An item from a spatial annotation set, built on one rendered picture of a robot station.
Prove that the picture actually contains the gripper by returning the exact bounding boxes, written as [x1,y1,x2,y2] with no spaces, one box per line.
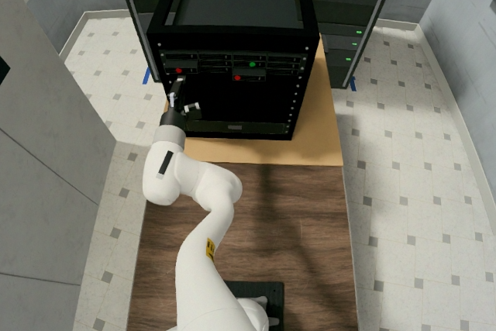
[159,74,188,131]

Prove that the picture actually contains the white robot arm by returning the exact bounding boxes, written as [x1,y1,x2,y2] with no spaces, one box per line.
[143,125,279,331]

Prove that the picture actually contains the black metal rack frame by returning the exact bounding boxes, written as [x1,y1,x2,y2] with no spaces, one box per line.
[146,0,320,140]

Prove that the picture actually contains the tan wooden board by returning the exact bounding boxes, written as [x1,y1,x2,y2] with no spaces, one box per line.
[184,33,343,167]

